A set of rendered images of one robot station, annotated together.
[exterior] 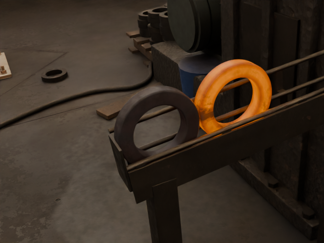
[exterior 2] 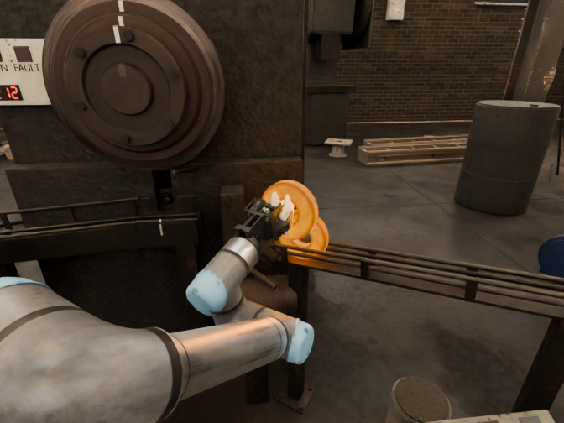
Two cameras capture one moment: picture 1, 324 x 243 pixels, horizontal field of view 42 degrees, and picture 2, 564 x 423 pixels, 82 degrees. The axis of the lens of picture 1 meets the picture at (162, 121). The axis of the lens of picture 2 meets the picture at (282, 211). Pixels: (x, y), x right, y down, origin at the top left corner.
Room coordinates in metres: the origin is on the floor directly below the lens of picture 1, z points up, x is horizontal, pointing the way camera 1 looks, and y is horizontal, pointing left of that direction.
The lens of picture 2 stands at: (0.32, -1.64, 1.17)
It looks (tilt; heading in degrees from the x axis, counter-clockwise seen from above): 24 degrees down; 15
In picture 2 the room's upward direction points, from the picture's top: straight up
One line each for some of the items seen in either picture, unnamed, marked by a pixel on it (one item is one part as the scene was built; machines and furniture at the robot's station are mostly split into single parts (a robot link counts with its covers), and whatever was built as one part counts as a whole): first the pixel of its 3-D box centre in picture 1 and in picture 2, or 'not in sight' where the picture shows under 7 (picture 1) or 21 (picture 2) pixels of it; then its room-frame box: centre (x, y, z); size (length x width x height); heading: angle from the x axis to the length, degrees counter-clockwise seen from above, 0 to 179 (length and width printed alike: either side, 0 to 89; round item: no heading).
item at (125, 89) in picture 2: not in sight; (129, 89); (1.06, -1.04, 1.11); 0.28 x 0.06 x 0.28; 111
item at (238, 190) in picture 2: not in sight; (234, 220); (1.25, -1.22, 0.68); 0.11 x 0.08 x 0.24; 21
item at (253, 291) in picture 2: not in sight; (266, 340); (1.15, -1.36, 0.27); 0.22 x 0.13 x 0.53; 111
